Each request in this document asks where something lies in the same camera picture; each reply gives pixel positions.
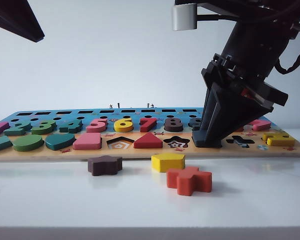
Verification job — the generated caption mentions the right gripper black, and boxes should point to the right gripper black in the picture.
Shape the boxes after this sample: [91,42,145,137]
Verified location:
[199,53,290,141]

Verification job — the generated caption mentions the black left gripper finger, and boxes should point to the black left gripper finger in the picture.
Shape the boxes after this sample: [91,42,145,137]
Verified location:
[0,10,43,44]
[0,0,46,41]

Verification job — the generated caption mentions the dark blue number nine piece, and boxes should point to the dark blue number nine piece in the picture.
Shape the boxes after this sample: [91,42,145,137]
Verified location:
[188,117,203,132]

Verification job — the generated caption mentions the pink greater-than sign piece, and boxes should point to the pink greater-than sign piece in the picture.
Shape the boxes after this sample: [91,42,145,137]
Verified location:
[249,119,272,132]

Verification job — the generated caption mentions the brown number eight piece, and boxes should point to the brown number eight piece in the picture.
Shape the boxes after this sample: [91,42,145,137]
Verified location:
[164,117,184,133]

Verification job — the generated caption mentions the yellow equals sign piece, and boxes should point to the yellow equals sign piece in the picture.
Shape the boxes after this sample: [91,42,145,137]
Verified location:
[262,132,297,147]

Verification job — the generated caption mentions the red number seven piece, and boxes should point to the red number seven piece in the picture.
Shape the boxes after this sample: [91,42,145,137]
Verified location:
[139,117,165,133]

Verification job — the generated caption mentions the yellow pentagon block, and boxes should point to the yellow pentagon block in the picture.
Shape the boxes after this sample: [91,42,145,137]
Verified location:
[151,153,186,173]

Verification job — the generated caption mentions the red triangle piece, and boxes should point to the red triangle piece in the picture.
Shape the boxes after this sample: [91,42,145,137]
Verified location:
[133,132,164,149]

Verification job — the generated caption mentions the orange cross block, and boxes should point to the orange cross block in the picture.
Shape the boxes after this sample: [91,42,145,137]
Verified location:
[166,166,213,197]

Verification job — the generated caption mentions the teal number two piece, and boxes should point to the teal number two piece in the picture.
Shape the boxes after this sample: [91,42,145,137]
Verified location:
[3,121,32,137]

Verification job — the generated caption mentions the yellow number six piece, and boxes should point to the yellow number six piece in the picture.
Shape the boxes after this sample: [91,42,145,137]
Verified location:
[114,117,135,133]

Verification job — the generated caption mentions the green number three piece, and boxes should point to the green number three piece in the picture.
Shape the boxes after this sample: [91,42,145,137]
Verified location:
[31,120,57,135]

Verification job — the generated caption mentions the teal number four piece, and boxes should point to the teal number four piece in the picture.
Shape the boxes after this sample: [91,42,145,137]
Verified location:
[59,119,83,134]

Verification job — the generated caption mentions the green oval piece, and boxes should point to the green oval piece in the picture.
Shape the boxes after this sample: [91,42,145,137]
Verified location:
[12,134,45,152]

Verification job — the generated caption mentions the teal heart piece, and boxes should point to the teal heart piece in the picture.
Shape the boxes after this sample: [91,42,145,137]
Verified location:
[45,133,76,151]

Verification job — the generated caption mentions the pink number five piece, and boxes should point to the pink number five piece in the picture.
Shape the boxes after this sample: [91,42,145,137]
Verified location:
[86,117,109,133]

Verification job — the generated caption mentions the wooden shape puzzle board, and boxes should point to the wooden shape puzzle board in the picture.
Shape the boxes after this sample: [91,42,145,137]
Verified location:
[0,107,300,162]

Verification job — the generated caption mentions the pink rectangle piece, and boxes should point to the pink rectangle piece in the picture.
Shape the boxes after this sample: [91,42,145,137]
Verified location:
[72,132,103,151]

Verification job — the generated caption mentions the brown star block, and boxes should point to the brown star block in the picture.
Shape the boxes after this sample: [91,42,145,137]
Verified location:
[87,155,123,177]

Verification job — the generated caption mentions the black braided cable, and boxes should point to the black braided cable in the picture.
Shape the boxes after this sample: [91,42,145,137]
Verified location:
[274,24,300,75]

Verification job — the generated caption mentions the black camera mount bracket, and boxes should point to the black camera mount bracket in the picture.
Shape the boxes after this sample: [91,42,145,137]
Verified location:
[174,0,243,21]

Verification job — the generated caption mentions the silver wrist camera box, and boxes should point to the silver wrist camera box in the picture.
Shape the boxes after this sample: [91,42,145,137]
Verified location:
[171,3,198,32]

